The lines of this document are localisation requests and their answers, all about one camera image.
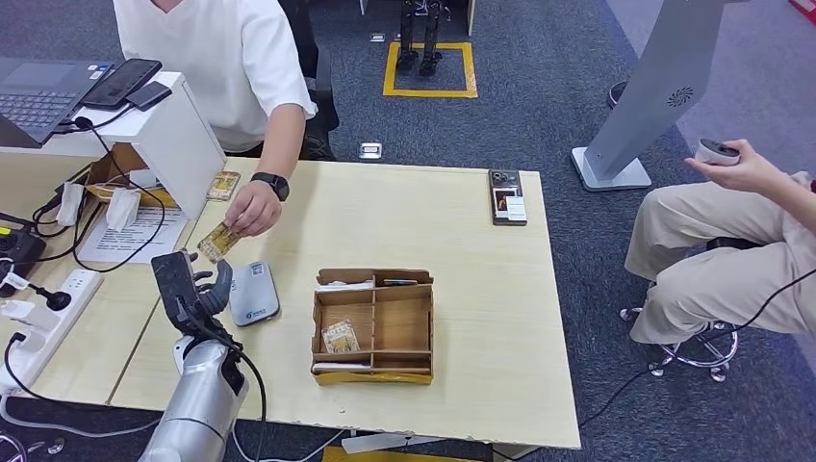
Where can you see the person's hand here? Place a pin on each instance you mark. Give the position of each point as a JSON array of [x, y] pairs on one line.
[[752, 175]]

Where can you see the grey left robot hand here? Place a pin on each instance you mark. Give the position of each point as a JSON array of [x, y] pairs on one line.
[[223, 290]]

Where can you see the person's left hand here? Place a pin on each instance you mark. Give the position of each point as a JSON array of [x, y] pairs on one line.
[[255, 210]]

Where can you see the white round controller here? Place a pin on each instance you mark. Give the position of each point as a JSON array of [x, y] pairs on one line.
[[714, 153]]

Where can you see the yellow forest picture card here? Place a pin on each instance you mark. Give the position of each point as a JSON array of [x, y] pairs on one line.
[[339, 336]]

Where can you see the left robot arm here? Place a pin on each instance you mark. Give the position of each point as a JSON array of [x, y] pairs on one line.
[[201, 402]]

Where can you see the person's left forearm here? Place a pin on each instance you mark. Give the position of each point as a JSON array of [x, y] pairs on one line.
[[283, 143]]

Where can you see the person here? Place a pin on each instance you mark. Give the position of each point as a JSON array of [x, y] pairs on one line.
[[720, 287], [210, 64]]

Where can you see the white card stack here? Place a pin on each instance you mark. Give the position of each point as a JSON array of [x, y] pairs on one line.
[[344, 286], [341, 367]]

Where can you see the black wristwatch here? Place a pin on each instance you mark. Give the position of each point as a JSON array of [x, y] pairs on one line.
[[273, 185]]

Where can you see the white desk riser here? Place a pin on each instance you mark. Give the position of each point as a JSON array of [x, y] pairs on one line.
[[172, 146]]

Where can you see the printed paper sheet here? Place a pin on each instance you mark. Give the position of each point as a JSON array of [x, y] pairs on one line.
[[127, 245]]

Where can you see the metal floor socket plate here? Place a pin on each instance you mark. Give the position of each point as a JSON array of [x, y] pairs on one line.
[[370, 150]]

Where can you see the white packet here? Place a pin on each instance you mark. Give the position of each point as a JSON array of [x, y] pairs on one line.
[[122, 207], [69, 204]]

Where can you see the grey kiosk stand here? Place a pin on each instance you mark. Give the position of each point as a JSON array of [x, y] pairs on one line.
[[656, 83]]

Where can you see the white power strip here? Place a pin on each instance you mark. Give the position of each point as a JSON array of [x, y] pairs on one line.
[[70, 300]]

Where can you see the small black power bank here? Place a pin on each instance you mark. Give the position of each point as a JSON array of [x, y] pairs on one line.
[[148, 95]]

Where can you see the open cardboard box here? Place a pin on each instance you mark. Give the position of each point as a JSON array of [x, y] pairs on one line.
[[102, 169]]

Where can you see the black power plug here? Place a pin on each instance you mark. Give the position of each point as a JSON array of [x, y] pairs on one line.
[[56, 300]]

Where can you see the wooden organizer box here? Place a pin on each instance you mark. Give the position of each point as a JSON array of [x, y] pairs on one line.
[[401, 331]]

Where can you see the large black smartphone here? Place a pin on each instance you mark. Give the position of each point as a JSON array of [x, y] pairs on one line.
[[121, 83]]

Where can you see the chrome wheeled stool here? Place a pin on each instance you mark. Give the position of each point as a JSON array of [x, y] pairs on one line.
[[695, 354]]

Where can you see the white power adapter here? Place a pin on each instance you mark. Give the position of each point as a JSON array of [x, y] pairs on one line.
[[28, 315]]

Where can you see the black joystick device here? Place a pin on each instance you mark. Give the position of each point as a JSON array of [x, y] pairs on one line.
[[19, 252]]

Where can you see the standing humanoid robot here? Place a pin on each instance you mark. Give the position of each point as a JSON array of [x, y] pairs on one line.
[[417, 38]]

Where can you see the grey laptop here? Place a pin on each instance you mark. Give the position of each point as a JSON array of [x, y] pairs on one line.
[[38, 95]]

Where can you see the smartphone with photo case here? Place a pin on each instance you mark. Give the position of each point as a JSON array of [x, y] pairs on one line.
[[507, 197]]

